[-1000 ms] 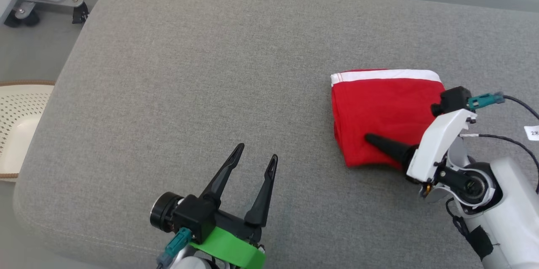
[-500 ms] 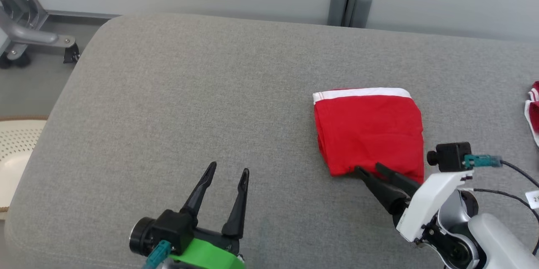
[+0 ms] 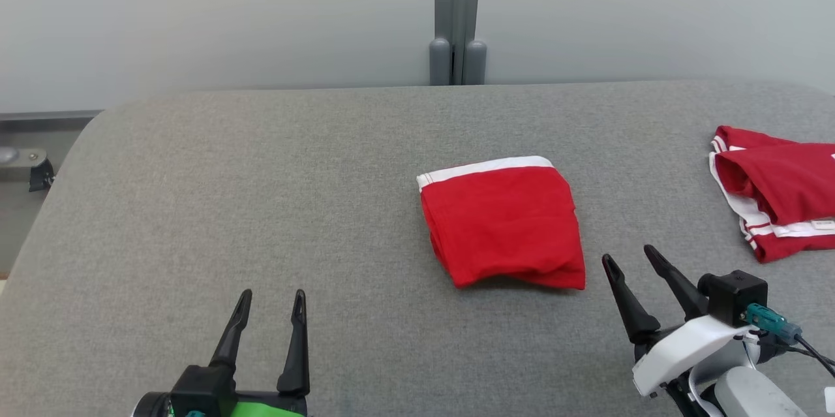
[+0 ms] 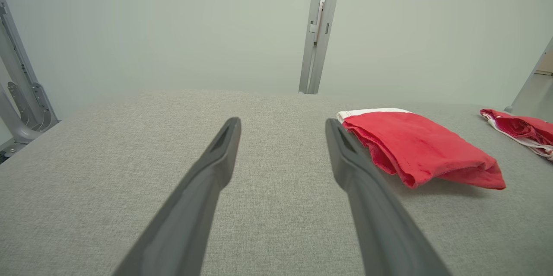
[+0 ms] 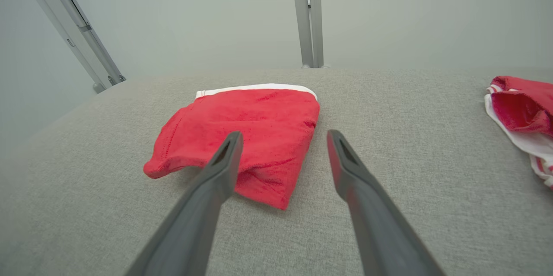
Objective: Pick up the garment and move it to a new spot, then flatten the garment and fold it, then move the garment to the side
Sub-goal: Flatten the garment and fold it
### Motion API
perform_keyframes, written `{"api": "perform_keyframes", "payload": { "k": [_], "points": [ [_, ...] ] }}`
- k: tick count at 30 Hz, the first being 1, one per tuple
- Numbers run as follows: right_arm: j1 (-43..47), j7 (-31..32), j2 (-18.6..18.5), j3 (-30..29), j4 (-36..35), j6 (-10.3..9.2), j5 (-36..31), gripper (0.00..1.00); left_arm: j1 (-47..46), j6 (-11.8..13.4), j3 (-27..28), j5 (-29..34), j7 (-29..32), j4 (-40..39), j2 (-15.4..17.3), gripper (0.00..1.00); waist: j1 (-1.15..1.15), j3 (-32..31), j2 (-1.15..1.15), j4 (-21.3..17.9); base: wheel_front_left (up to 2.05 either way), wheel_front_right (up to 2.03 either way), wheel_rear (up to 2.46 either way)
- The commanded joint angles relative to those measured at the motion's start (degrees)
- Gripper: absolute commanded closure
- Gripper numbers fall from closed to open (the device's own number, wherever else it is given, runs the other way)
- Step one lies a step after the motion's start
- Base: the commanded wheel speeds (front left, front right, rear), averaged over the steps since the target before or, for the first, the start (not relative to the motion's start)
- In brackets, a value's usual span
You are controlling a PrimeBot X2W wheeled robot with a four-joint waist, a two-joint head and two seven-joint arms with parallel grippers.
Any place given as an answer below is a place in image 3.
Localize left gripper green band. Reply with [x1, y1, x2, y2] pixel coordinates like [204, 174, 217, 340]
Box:
[209, 288, 311, 417]

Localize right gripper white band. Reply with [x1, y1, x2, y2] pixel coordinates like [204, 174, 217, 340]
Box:
[601, 245, 752, 398]

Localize red white sports jersey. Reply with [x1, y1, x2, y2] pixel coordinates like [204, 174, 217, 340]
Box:
[708, 125, 835, 264]

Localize red shorts with white band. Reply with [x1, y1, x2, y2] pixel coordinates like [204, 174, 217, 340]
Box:
[416, 156, 586, 291]

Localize grey fabric sofa cushion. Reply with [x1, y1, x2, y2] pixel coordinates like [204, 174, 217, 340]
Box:
[0, 80, 835, 417]

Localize right camera cable teal plug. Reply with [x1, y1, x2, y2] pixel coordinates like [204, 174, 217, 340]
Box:
[746, 303, 835, 378]

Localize grey metal bracket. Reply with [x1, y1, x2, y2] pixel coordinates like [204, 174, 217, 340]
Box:
[0, 146, 56, 193]

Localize grey wall baseboard strip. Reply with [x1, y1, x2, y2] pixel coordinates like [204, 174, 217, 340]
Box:
[0, 110, 103, 123]

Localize grey partition post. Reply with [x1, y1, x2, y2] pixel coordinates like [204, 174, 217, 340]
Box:
[429, 0, 487, 86]

